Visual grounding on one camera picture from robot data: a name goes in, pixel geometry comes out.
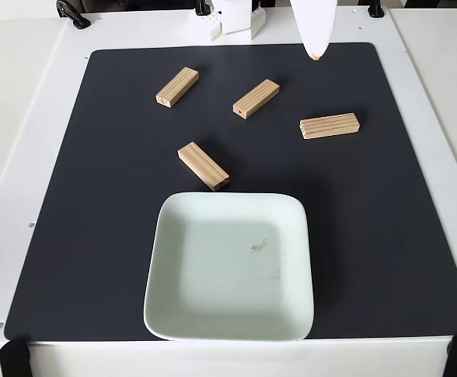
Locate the grooved wooden block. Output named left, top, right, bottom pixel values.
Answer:
left=232, top=79, right=281, bottom=120
left=299, top=112, right=361, bottom=141

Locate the striped wooden block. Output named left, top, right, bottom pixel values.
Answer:
left=177, top=141, right=231, bottom=192
left=155, top=66, right=200, bottom=108

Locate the white square plate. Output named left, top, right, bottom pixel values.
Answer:
left=142, top=191, right=316, bottom=342

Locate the black table mat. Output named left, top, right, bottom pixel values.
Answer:
left=3, top=42, right=457, bottom=342

